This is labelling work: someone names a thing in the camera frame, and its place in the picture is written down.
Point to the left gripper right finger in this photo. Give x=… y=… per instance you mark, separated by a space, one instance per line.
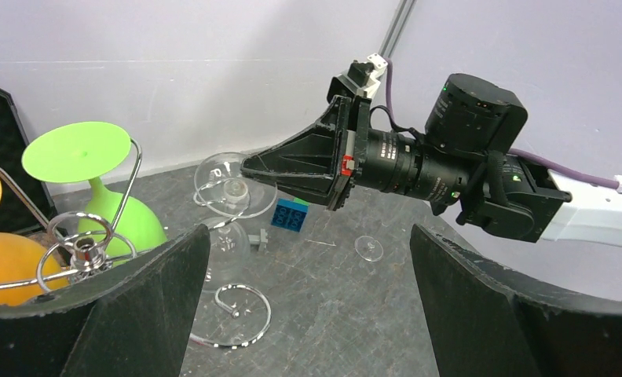
x=487 y=320

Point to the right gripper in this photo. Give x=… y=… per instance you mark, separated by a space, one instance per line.
x=341 y=150

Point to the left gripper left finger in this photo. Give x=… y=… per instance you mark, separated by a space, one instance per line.
x=132 y=320

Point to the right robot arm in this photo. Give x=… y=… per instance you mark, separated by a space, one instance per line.
x=463 y=156

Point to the chrome wine glass rack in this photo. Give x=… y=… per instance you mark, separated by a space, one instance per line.
x=76 y=257

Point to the yellow-orange plastic wine glass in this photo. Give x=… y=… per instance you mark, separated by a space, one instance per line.
x=4 y=255

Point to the green plastic wine glass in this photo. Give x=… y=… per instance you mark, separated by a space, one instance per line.
x=86 y=151

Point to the green toy brick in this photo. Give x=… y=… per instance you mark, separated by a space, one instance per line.
x=301 y=201

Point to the blue toy brick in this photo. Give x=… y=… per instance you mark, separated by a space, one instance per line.
x=289 y=215

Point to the grey bolt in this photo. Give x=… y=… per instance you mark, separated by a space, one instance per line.
x=260 y=241

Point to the black foam-lined case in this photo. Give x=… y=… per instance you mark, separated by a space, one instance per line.
x=14 y=215

